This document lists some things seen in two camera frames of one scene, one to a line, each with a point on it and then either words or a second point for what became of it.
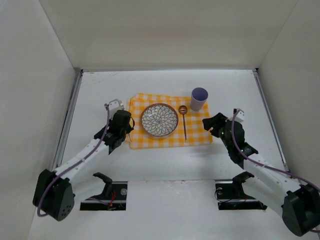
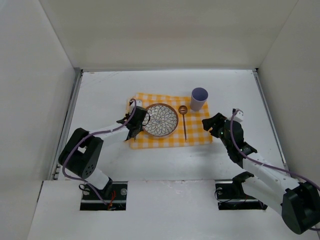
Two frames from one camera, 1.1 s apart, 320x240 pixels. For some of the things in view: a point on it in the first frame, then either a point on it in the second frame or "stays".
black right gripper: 217,122 stays
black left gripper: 127,127 to 132,125
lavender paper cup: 199,96 stays
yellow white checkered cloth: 194,127 stays
